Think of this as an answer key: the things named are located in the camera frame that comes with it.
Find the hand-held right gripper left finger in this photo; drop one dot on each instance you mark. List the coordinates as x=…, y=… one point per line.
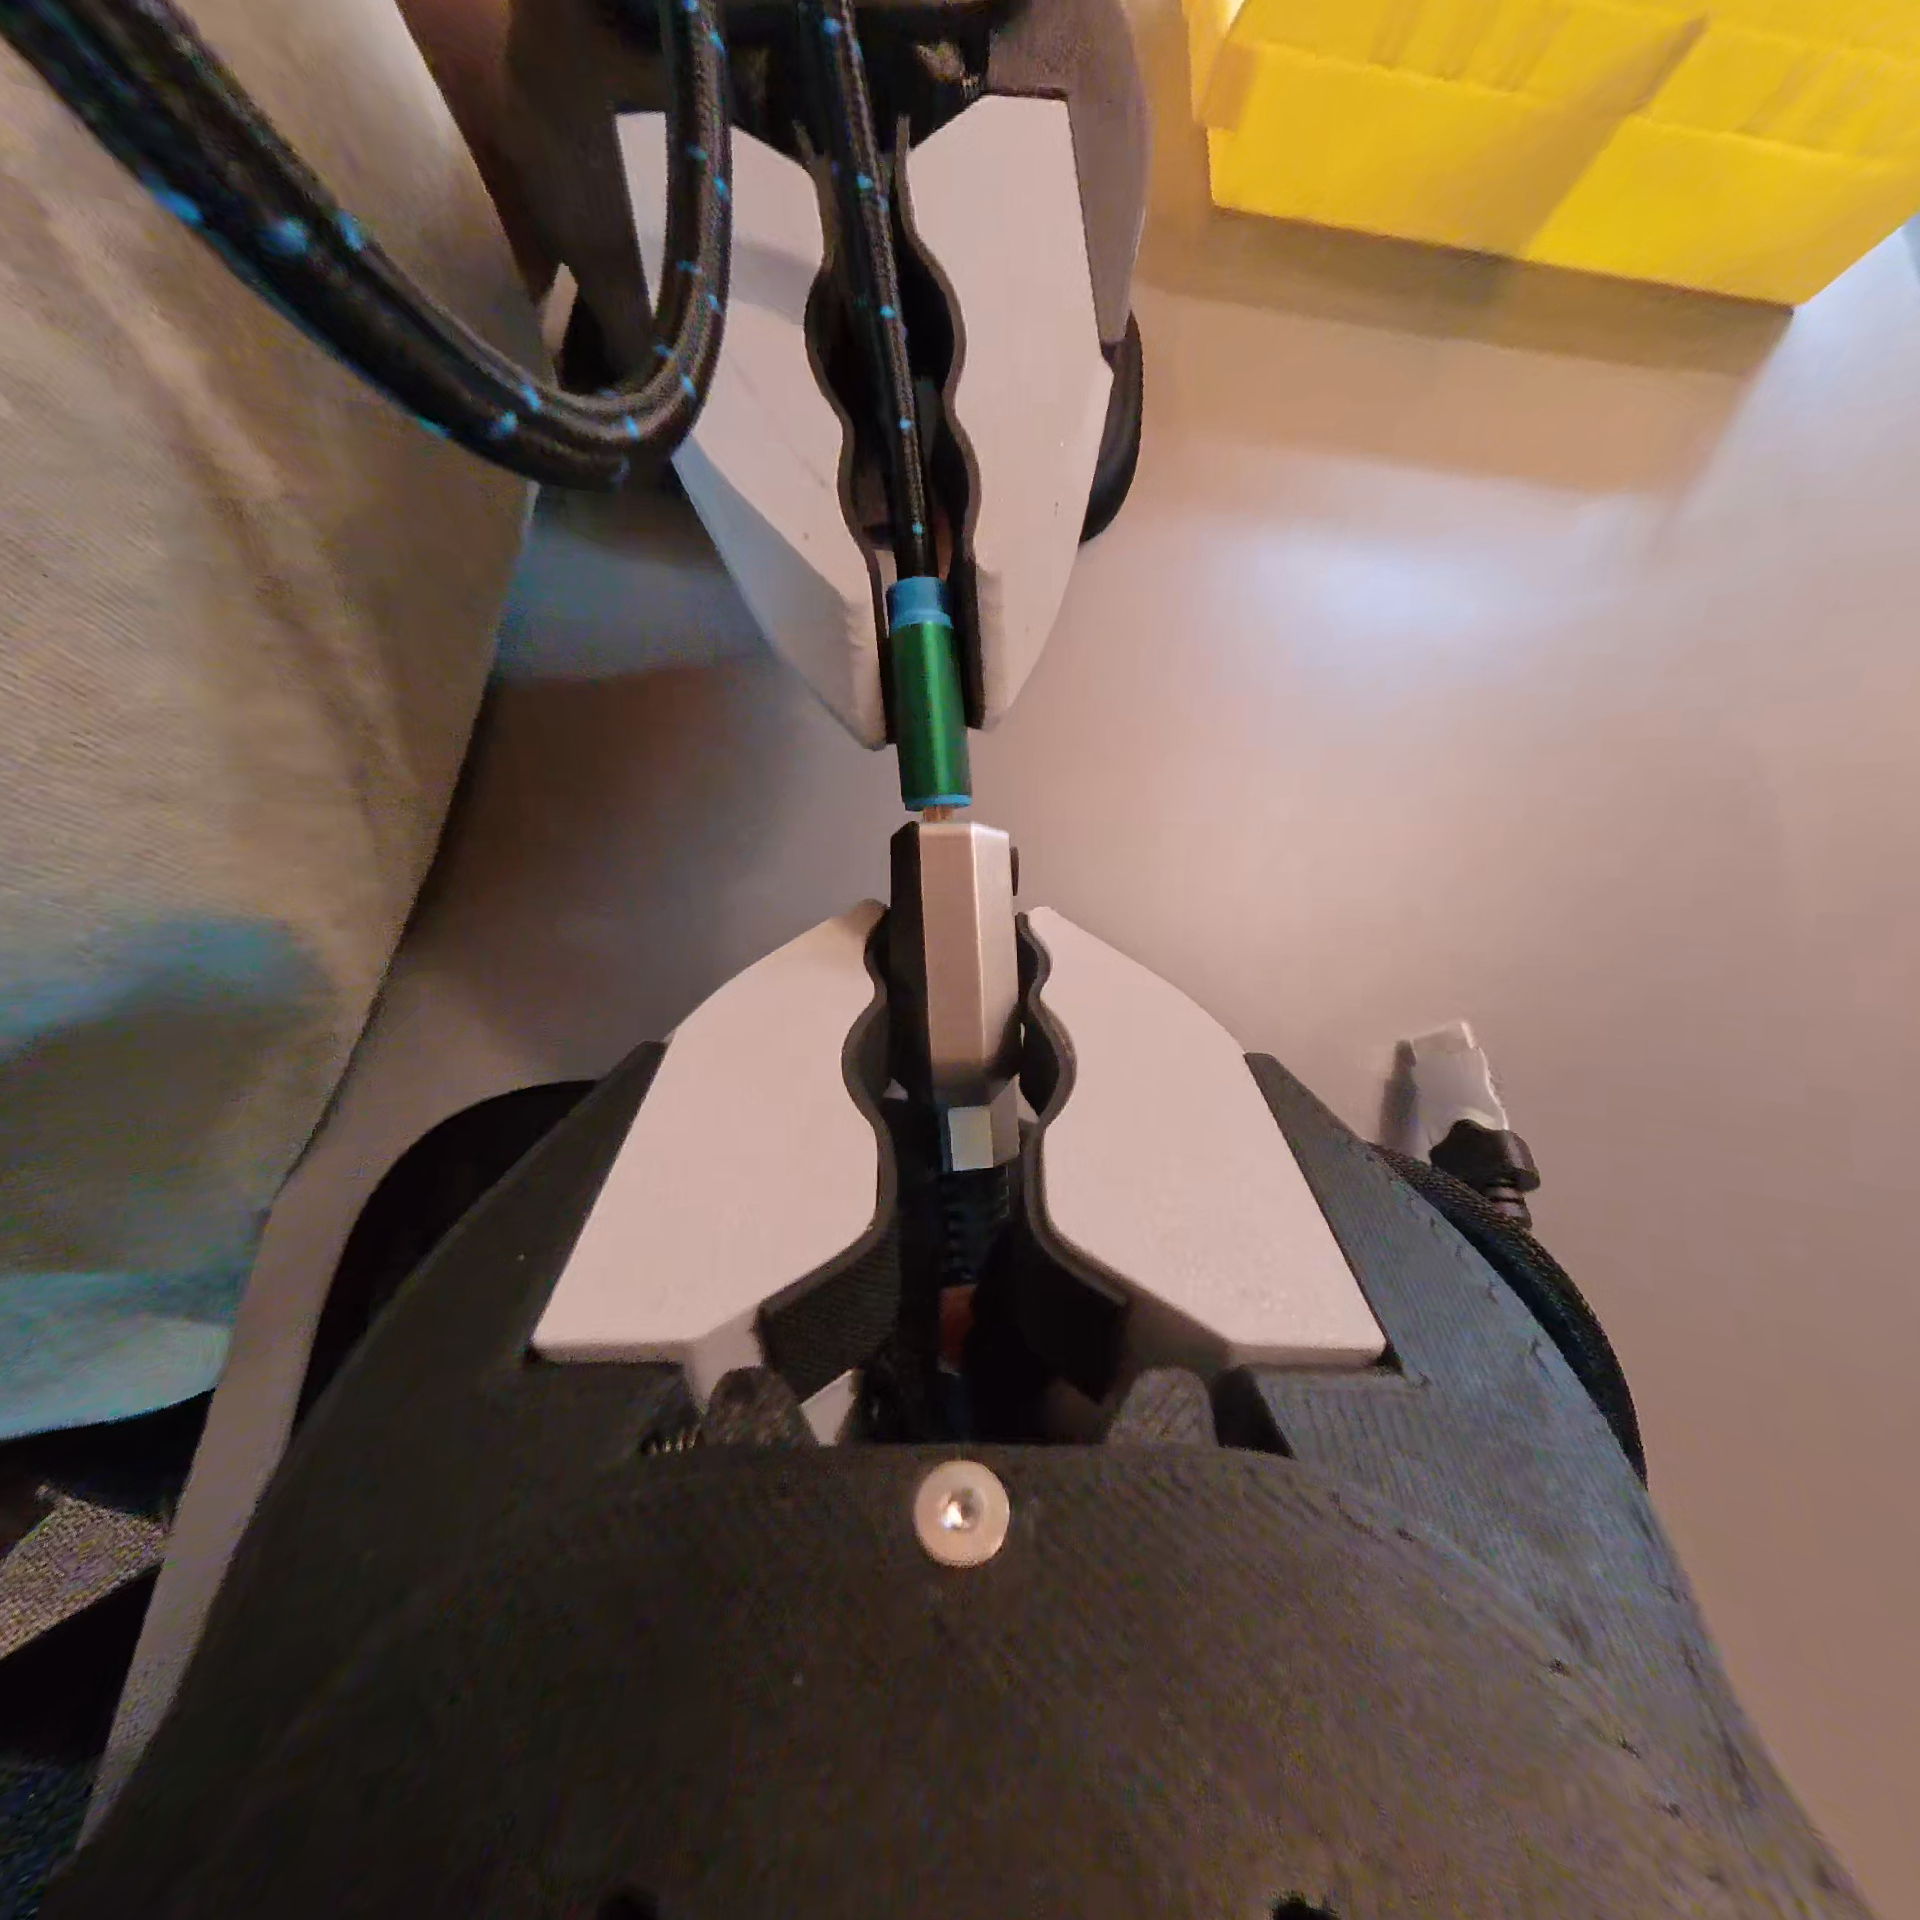
x=723, y=1158

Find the yellow plastic bin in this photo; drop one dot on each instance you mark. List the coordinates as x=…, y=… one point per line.
x=1498, y=132

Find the grey hdmi port adapter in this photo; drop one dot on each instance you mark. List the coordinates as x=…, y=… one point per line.
x=958, y=931

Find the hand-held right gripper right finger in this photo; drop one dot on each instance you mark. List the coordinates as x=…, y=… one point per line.
x=1188, y=1158

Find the person's left forearm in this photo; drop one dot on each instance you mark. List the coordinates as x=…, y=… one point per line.
x=196, y=748

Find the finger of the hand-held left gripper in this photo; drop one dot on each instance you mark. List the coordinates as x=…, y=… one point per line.
x=773, y=448
x=1029, y=376

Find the small white plug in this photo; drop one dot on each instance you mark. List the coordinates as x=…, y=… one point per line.
x=1448, y=1082

